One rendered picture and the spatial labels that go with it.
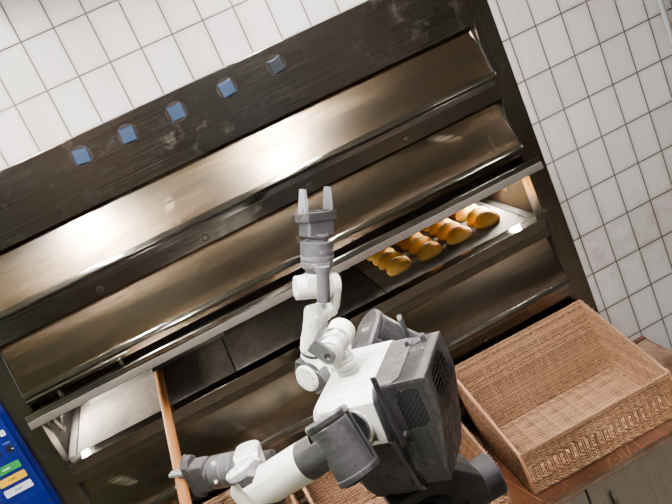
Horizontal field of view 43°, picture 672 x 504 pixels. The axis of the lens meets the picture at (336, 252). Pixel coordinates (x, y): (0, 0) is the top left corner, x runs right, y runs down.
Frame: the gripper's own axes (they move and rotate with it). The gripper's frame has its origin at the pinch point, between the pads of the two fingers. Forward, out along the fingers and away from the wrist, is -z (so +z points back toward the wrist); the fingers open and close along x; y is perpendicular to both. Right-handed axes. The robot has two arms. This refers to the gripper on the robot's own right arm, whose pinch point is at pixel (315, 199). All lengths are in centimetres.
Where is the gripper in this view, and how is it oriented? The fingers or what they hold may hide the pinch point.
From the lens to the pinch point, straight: 220.5
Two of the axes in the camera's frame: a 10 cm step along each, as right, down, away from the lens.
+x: -7.6, 1.3, -6.3
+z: 0.3, 9.9, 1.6
